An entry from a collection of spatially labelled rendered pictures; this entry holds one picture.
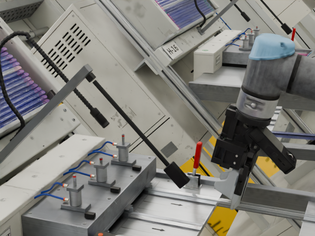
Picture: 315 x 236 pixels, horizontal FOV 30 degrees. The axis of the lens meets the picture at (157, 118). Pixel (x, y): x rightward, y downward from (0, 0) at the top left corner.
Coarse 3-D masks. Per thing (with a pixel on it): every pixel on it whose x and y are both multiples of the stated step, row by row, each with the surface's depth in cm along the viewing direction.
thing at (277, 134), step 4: (272, 132) 136; (276, 132) 136; (280, 132) 136; (284, 132) 136; (288, 132) 135; (292, 132) 135; (276, 136) 136; (280, 136) 135; (284, 136) 135; (288, 136) 135; (292, 136) 134; (296, 136) 134; (300, 136) 134; (304, 136) 134; (308, 136) 133; (312, 136) 133
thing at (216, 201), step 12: (156, 192) 127; (168, 192) 126; (180, 192) 125; (216, 204) 122; (228, 204) 121; (240, 204) 120; (252, 204) 120; (288, 216) 118; (300, 216) 117; (312, 216) 116
